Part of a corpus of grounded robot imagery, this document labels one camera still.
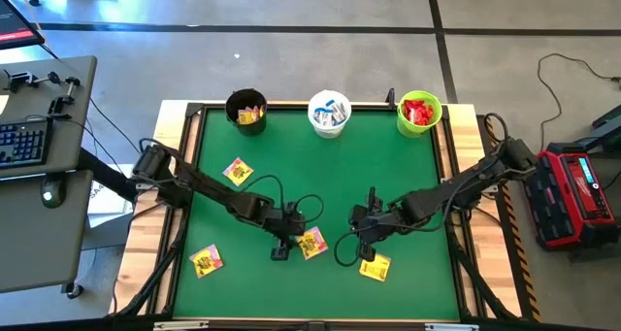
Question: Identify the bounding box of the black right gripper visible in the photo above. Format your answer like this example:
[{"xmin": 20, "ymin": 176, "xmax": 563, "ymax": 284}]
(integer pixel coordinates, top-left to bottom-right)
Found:
[{"xmin": 348, "ymin": 185, "xmax": 409, "ymax": 263}]

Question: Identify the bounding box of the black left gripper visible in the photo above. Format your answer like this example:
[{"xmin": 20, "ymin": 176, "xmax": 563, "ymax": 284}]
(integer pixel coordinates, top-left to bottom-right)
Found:
[{"xmin": 264, "ymin": 201, "xmax": 309, "ymax": 263}]

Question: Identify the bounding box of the green plastic bucket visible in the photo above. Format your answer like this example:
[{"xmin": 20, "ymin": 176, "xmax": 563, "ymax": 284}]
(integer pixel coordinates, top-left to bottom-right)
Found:
[{"xmin": 396, "ymin": 89, "xmax": 443, "ymax": 139}]

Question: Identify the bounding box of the white plastic bucket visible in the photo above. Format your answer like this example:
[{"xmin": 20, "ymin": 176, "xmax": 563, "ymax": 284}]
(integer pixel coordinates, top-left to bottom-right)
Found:
[{"xmin": 307, "ymin": 89, "xmax": 353, "ymax": 140}]

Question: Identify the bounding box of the black plastic bucket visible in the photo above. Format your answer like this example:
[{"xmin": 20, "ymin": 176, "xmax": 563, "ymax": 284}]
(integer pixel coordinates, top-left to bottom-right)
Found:
[{"xmin": 224, "ymin": 87, "xmax": 269, "ymax": 137}]

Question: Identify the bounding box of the yellow black hazard strip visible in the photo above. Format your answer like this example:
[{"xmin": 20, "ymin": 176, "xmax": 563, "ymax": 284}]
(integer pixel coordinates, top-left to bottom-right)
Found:
[{"xmin": 477, "ymin": 115, "xmax": 542, "ymax": 322}]

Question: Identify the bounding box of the red black power station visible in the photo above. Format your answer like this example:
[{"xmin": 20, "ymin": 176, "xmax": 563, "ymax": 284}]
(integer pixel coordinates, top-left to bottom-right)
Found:
[{"xmin": 533, "ymin": 149, "xmax": 621, "ymax": 252}]

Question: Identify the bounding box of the dark grey computer desk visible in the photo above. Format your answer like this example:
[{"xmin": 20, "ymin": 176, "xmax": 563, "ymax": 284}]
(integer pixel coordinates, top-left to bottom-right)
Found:
[{"xmin": 0, "ymin": 54, "xmax": 98, "ymax": 180}]

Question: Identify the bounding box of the grey side table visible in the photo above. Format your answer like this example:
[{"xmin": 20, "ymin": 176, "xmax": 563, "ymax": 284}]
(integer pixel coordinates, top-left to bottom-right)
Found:
[{"xmin": 0, "ymin": 169, "xmax": 94, "ymax": 294}]

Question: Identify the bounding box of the black computer mouse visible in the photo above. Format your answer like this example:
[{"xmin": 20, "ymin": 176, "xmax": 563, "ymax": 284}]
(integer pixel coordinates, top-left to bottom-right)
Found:
[{"xmin": 39, "ymin": 175, "xmax": 68, "ymax": 210}]

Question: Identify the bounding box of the black equipment case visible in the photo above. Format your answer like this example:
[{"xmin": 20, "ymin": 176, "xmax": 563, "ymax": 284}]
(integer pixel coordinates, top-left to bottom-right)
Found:
[{"xmin": 575, "ymin": 103, "xmax": 621, "ymax": 153}]

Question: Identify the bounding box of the black desk clamp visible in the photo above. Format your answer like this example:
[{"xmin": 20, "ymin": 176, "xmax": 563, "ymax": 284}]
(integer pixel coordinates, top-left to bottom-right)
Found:
[
  {"xmin": 0, "ymin": 70, "xmax": 63, "ymax": 93},
  {"xmin": 47, "ymin": 76, "xmax": 82, "ymax": 118}
]

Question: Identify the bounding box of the black keyboard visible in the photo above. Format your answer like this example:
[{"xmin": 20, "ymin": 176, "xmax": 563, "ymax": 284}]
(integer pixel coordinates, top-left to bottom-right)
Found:
[{"xmin": 0, "ymin": 116, "xmax": 54, "ymax": 170}]

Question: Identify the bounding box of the black computer monitor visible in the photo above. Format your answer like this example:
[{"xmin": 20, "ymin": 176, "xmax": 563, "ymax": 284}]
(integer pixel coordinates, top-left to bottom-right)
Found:
[{"xmin": 0, "ymin": 0, "xmax": 47, "ymax": 51}]

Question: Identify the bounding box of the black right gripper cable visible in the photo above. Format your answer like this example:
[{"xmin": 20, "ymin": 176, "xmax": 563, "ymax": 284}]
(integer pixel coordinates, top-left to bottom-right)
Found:
[{"xmin": 332, "ymin": 226, "xmax": 373, "ymax": 268}]

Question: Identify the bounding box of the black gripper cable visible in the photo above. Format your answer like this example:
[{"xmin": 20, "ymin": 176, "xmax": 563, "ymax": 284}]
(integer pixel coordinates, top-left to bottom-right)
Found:
[
  {"xmin": 240, "ymin": 174, "xmax": 325, "ymax": 225},
  {"xmin": 332, "ymin": 226, "xmax": 373, "ymax": 268}
]

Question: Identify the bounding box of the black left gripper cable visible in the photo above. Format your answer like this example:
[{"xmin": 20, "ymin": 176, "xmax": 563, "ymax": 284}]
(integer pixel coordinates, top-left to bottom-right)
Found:
[{"xmin": 240, "ymin": 174, "xmax": 325, "ymax": 225}]

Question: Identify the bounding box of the silver metal bracket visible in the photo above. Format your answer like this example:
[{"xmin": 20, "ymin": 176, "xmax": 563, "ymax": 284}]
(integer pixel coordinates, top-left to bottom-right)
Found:
[
  {"xmin": 152, "ymin": 319, "xmax": 211, "ymax": 331},
  {"xmin": 424, "ymin": 322, "xmax": 481, "ymax": 331}
]

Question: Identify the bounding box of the black floor cable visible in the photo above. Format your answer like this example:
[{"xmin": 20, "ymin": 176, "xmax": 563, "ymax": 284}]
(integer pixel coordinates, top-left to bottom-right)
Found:
[{"xmin": 536, "ymin": 52, "xmax": 621, "ymax": 138}]

